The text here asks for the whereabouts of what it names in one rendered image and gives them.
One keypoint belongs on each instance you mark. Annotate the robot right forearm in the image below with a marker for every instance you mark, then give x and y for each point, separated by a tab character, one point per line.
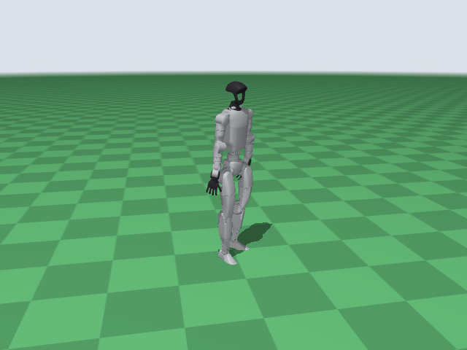
217	160

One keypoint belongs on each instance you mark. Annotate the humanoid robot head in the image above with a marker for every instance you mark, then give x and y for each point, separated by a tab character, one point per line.
236	88

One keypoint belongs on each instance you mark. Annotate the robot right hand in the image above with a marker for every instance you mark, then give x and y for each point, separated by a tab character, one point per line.
213	183

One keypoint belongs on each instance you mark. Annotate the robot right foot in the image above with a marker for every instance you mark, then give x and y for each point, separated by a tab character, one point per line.
227	258

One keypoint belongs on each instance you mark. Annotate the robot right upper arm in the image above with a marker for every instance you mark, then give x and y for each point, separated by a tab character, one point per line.
221	122

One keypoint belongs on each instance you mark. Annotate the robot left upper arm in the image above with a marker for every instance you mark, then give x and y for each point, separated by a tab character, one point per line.
250	136

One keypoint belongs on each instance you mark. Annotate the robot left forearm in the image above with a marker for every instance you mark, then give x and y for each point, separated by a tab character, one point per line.
248	152

